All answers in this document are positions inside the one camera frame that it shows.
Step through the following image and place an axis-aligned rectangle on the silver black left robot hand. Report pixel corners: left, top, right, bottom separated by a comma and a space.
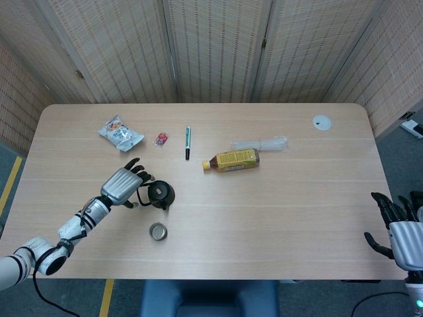
100, 157, 155, 209

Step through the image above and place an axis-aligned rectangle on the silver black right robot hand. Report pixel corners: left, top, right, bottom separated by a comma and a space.
364, 191, 423, 271

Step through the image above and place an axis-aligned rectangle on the white blue snack bag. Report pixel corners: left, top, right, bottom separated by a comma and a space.
97, 115, 145, 153

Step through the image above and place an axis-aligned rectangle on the green white marker pen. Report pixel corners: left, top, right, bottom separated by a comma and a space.
184, 125, 192, 162

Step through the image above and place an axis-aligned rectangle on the white power strip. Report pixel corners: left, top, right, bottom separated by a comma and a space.
400, 119, 423, 139

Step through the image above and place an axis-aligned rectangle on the yellow label tea bottle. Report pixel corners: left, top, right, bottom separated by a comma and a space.
202, 148, 260, 173

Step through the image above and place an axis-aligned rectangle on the clear plastic bag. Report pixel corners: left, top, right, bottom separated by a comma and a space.
230, 135, 289, 153

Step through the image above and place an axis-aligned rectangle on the woven folding screen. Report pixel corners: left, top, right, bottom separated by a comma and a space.
0, 0, 423, 157

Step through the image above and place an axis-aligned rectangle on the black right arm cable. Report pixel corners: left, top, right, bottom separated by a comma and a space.
350, 291, 410, 317

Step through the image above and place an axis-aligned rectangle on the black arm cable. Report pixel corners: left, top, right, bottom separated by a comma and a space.
350, 291, 410, 317
32, 244, 82, 317

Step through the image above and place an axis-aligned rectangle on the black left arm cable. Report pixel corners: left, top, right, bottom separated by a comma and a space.
32, 244, 82, 317

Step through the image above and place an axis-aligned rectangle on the white round cable grommet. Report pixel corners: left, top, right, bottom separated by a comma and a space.
312, 114, 332, 131

